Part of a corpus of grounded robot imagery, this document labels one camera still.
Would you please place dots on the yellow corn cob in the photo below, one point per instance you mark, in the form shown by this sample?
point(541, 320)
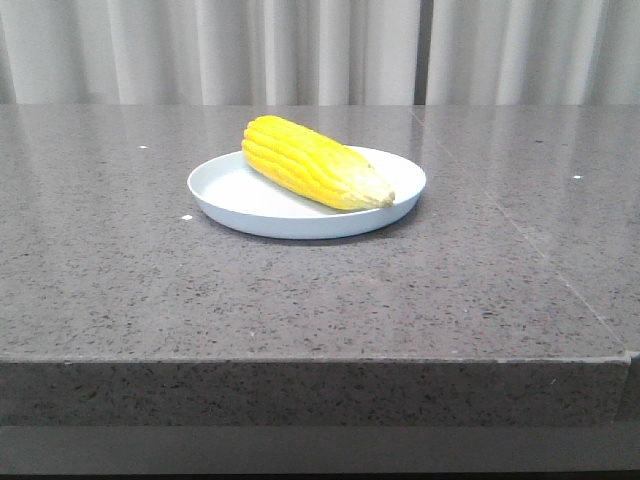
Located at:
point(314, 166)

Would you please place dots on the light blue round plate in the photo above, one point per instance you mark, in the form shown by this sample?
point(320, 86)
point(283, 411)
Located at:
point(233, 194)

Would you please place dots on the white pleated curtain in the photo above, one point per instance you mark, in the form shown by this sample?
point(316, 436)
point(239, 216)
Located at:
point(320, 52)

